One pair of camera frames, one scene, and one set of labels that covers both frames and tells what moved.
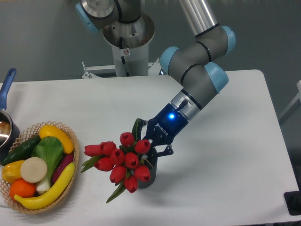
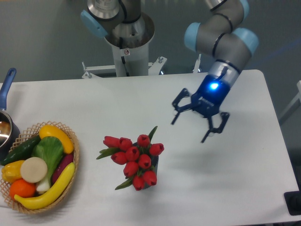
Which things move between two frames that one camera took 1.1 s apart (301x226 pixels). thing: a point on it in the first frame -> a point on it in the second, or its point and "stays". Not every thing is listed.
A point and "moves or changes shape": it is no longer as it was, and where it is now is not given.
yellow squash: x=49 y=130 stays
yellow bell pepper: x=11 y=171 stays
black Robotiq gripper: x=163 y=129 -> x=207 y=101
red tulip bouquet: x=126 y=163 moves or changes shape
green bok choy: x=51 y=149 stays
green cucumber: x=22 y=151 stays
